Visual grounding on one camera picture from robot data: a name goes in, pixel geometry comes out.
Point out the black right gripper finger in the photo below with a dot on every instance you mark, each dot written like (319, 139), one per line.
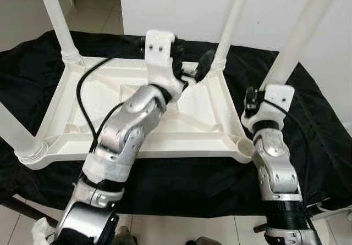
(249, 98)

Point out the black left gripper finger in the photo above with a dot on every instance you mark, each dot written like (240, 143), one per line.
(205, 63)
(177, 48)

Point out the white plastic table leg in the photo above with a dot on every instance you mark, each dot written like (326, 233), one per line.
(302, 31)
(55, 20)
(234, 20)
(19, 135)

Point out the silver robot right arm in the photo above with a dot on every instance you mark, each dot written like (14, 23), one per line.
(275, 168)

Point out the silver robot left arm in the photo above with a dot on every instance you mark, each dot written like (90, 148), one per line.
(126, 135)

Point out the black table cloth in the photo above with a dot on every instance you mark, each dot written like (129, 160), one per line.
(308, 162)

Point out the grey robot right leg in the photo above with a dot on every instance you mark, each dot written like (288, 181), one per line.
(206, 241)

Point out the white crumpled paper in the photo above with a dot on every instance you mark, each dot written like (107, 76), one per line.
(43, 231)

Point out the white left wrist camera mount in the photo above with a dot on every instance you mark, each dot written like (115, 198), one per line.
(159, 53)

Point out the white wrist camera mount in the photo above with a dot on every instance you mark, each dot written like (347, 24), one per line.
(278, 99)
(159, 53)

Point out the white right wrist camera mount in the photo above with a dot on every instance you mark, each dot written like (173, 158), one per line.
(278, 99)

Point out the white metal frame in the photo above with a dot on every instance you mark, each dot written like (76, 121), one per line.
(333, 207)

